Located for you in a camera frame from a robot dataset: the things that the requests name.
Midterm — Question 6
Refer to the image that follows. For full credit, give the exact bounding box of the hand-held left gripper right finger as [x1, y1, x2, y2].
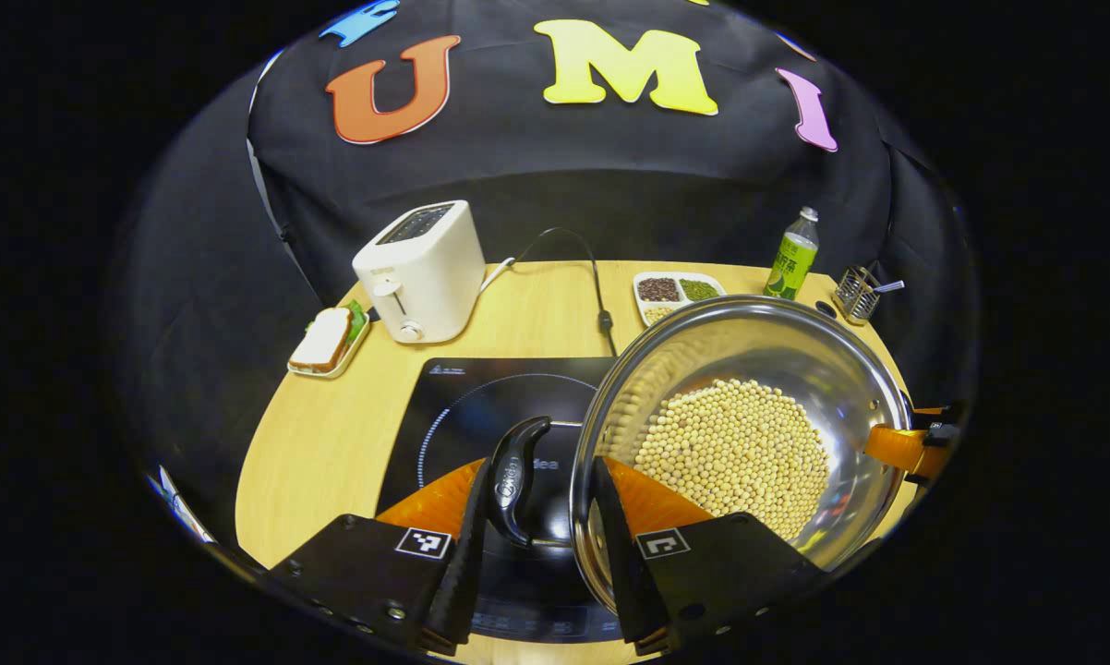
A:
[592, 455, 833, 657]

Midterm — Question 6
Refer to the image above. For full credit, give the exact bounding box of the black induction cooktop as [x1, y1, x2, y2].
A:
[375, 356, 630, 646]

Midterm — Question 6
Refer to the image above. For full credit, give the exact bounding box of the white divided bean dish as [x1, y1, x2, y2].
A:
[633, 271, 728, 329]

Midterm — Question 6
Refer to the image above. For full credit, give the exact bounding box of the sandwich on white plate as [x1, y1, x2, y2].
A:
[286, 300, 373, 380]

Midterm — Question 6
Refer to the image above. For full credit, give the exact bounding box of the stainless steel pot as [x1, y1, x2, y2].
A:
[489, 296, 916, 616]

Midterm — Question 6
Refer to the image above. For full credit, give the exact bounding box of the black power cable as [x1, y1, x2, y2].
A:
[504, 227, 619, 359]

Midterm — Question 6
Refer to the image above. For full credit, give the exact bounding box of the green label drink bottle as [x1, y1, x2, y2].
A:
[763, 206, 821, 301]

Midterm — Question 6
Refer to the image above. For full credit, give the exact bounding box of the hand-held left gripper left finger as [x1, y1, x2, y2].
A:
[259, 455, 493, 657]

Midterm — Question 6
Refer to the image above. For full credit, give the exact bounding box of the pile of soybeans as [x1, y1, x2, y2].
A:
[631, 377, 833, 542]

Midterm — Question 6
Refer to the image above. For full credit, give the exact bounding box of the white toaster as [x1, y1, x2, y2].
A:
[352, 199, 487, 345]

